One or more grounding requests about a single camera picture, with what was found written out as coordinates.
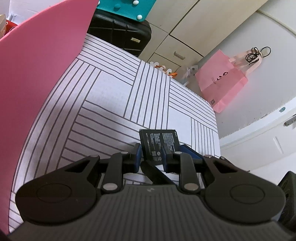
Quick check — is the black phone battery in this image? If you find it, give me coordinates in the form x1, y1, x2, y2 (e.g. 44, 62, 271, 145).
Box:
139, 129, 180, 165

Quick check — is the white door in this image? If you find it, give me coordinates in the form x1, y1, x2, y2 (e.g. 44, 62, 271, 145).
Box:
220, 98, 295, 171

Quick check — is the striped white tablecloth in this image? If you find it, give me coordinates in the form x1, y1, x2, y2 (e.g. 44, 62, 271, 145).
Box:
8, 35, 220, 232

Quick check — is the clear plastic bag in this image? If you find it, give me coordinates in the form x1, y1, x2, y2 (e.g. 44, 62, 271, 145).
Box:
175, 65, 198, 86

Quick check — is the pink shopping bag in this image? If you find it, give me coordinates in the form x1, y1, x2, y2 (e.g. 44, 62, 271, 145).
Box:
195, 48, 263, 113

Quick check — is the black suitcase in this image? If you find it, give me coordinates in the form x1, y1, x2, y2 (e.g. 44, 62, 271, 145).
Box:
87, 9, 152, 57

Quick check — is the beige wardrobe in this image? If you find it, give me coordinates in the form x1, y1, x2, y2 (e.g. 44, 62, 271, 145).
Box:
139, 0, 266, 70

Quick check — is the pink storage box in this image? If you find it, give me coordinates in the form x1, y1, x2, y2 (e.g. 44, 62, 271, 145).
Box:
1, 0, 97, 234

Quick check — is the teal felt handbag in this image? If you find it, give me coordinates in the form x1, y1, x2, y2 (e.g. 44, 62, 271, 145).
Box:
97, 0, 156, 22

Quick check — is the red patterned box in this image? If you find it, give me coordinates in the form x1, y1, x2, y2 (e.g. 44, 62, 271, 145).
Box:
5, 20, 18, 34

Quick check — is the silver door handle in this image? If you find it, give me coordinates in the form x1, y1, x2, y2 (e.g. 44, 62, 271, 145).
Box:
284, 114, 296, 126

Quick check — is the black cable bundle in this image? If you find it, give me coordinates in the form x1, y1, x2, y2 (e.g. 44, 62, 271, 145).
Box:
245, 46, 272, 64

